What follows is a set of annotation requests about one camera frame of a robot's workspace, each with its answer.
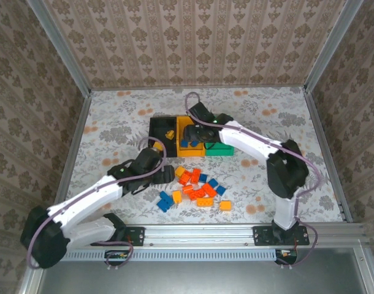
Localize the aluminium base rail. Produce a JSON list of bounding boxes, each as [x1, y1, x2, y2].
[[125, 222, 371, 246]]

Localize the grey metal sheet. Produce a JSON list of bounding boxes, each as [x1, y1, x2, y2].
[[36, 247, 373, 294]]

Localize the aluminium rear rail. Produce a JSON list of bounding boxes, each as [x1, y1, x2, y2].
[[89, 85, 307, 91]]

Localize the yellow plastic bin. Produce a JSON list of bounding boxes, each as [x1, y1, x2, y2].
[[176, 115, 208, 158]]

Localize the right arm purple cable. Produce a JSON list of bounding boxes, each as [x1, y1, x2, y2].
[[185, 91, 325, 270]]

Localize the green plastic bin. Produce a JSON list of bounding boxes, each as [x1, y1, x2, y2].
[[204, 141, 236, 156]]

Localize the long blue lego brick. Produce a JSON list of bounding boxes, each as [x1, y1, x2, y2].
[[156, 198, 172, 213], [159, 190, 175, 204]]

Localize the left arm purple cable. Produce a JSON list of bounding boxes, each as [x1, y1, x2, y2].
[[26, 136, 167, 271]]

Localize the black plastic bin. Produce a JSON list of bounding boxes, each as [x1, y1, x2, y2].
[[147, 115, 178, 158]]

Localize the floral tablecloth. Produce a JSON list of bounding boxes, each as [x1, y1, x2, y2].
[[59, 87, 344, 224]]

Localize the white slotted cable duct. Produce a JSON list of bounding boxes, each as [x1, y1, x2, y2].
[[64, 248, 298, 262]]

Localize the aluminium frame post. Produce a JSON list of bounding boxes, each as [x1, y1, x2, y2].
[[26, 0, 92, 96], [304, 0, 365, 92]]

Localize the aluminium side rail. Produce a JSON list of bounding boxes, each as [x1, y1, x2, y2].
[[53, 91, 92, 209], [302, 88, 354, 223]]

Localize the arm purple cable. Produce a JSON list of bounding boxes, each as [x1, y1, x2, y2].
[[26, 136, 167, 271], [185, 91, 325, 270]]

